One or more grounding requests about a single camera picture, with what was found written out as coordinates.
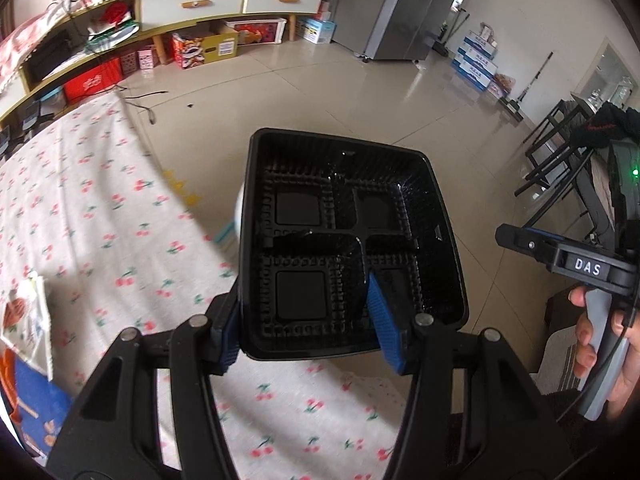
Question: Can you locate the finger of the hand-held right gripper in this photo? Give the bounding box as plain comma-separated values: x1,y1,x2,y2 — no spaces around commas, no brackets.
495,222,568,276

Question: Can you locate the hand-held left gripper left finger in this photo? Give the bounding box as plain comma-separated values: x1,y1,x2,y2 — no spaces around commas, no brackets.
46,285,242,480

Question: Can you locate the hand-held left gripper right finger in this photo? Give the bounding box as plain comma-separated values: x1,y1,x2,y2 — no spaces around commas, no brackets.
366,270,577,480

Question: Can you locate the black plastic food tray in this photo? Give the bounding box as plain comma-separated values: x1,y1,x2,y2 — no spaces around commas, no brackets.
237,128,470,362

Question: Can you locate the white plastic basin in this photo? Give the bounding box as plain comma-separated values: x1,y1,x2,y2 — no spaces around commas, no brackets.
215,180,248,256

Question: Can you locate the pecan snack packet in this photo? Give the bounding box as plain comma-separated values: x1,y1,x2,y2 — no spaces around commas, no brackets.
0,272,55,383

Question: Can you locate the blue nut carton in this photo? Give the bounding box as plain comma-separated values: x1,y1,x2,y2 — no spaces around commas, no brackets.
0,347,73,466

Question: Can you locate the person's right hand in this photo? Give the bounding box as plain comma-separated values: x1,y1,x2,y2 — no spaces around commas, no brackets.
570,285,640,413

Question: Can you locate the black knitted cloth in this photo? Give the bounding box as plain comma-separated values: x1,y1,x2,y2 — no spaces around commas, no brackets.
570,102,640,152

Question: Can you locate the black chair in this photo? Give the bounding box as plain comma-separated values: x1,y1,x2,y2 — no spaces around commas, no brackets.
515,100,610,227

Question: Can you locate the grey striped cushion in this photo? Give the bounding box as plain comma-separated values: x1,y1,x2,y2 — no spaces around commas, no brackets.
542,325,592,392

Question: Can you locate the glass door cabinet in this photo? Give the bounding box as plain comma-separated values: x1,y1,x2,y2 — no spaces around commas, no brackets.
582,37,640,111

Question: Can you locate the yellow floor sticker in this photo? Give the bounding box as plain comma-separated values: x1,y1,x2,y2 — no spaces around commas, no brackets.
164,169,199,207

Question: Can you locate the floor mop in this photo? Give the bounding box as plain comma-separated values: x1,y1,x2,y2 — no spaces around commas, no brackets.
497,51,555,122

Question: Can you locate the blue and white carton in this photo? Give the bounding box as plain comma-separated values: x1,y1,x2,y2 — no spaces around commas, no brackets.
457,47,497,75
451,59,492,92
462,22,499,56

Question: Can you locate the cherry print tablecloth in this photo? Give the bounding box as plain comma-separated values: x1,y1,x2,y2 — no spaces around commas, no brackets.
0,92,416,480

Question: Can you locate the grey refrigerator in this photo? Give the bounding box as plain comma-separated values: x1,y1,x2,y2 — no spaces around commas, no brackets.
332,0,459,63

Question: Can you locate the red gift box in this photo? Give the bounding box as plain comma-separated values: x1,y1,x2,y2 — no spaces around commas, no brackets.
62,57,124,104

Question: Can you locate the yellow cardboard box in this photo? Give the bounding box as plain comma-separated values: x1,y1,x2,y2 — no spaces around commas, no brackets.
172,25,240,69

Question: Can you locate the blue and white box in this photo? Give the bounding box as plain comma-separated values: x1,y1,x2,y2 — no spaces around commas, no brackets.
298,16,336,44

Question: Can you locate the red and white flat box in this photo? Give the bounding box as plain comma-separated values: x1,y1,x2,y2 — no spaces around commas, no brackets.
225,18,287,46

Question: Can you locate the wooden TV cabinet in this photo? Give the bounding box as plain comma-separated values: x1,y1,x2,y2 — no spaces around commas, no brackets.
0,0,337,128

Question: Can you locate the pink cloth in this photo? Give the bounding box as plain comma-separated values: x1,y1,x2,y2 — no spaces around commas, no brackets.
0,0,162,92

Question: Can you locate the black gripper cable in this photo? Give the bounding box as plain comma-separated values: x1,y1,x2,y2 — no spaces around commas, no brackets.
555,305,640,422

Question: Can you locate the black floor cable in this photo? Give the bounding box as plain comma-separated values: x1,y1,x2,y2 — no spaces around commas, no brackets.
117,87,169,126

